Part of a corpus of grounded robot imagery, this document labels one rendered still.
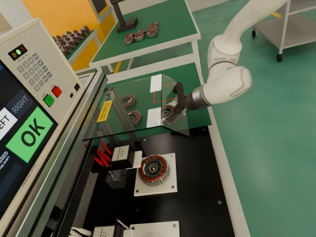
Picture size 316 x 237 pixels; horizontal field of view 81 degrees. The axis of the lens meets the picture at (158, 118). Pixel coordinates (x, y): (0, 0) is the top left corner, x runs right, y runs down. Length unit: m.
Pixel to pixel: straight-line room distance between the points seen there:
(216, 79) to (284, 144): 1.18
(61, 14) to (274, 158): 3.83
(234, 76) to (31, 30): 0.56
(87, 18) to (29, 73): 3.50
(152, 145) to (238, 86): 0.41
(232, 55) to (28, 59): 0.61
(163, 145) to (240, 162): 0.94
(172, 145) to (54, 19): 3.70
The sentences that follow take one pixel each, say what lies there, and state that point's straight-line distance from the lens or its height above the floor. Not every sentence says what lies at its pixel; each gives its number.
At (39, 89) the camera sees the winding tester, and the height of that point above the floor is 1.21.
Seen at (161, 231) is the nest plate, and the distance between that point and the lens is 0.61.
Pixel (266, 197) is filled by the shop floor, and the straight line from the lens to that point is 1.50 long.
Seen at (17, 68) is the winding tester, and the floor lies 1.27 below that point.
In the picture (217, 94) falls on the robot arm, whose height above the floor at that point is 0.94.
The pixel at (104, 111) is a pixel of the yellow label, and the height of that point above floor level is 1.07.
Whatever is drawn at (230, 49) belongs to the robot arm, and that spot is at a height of 1.04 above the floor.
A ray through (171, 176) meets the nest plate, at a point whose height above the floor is 0.78.
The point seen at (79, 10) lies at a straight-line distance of 3.95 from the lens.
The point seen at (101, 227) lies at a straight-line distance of 0.53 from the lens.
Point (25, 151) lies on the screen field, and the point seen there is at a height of 1.16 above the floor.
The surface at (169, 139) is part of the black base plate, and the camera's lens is 0.79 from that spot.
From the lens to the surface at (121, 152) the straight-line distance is 0.62.
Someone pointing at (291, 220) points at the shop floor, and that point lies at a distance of 1.48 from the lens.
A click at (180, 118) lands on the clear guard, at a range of 0.48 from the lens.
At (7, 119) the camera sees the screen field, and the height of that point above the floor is 1.22.
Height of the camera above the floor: 1.35
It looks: 40 degrees down
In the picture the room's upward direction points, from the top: 21 degrees counter-clockwise
